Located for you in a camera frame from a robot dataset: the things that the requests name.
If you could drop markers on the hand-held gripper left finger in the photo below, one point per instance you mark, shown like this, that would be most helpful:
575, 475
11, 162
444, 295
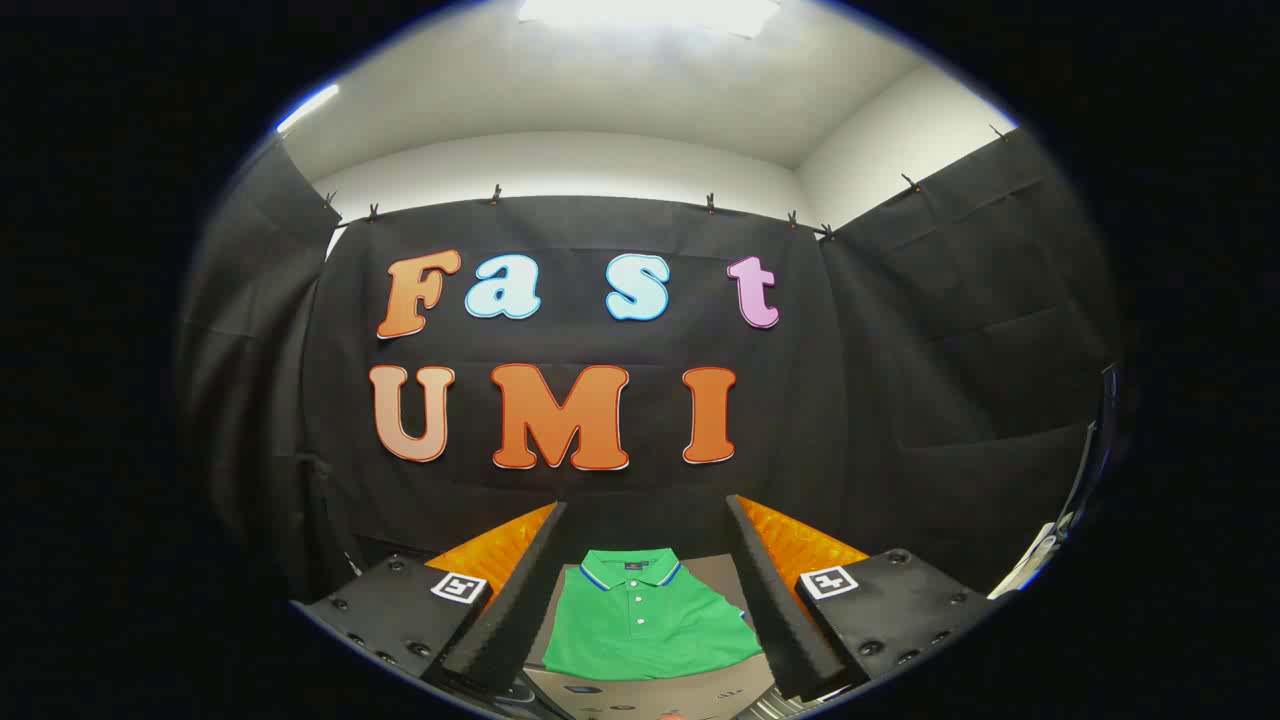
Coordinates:
510, 610

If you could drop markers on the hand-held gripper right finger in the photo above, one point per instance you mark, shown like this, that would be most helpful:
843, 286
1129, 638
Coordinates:
785, 610

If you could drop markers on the green polo shirt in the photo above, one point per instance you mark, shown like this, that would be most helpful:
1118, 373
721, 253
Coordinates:
650, 630

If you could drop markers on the black backdrop cloth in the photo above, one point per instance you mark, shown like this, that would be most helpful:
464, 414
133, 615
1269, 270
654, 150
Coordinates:
900, 400

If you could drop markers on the row of black cloth clips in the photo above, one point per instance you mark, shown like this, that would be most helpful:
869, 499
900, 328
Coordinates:
495, 193

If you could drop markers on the ceiling light panel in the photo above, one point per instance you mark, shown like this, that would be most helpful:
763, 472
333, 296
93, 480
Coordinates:
308, 107
650, 12

